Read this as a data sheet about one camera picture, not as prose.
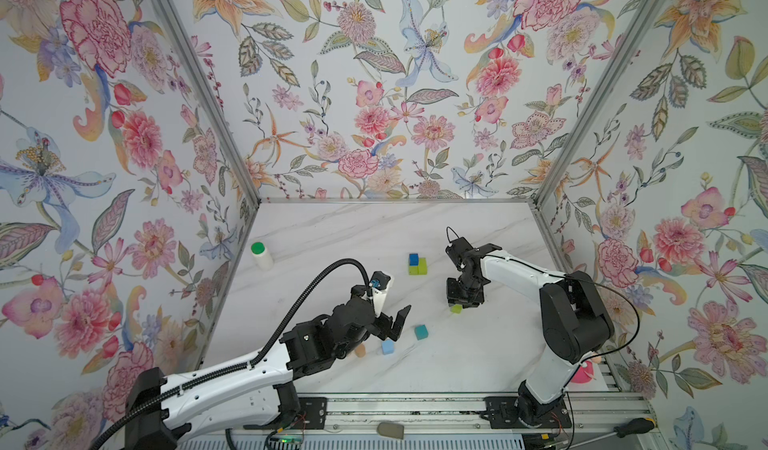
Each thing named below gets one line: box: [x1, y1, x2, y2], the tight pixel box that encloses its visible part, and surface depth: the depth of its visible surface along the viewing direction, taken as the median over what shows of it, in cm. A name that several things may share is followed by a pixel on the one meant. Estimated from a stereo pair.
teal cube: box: [414, 324, 429, 341], surface depth 89 cm
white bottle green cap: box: [250, 241, 274, 271], surface depth 98 cm
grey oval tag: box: [377, 422, 405, 440], surface depth 72 cm
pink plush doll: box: [571, 355, 602, 384], surface depth 76 cm
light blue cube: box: [382, 339, 395, 355], surface depth 86 cm
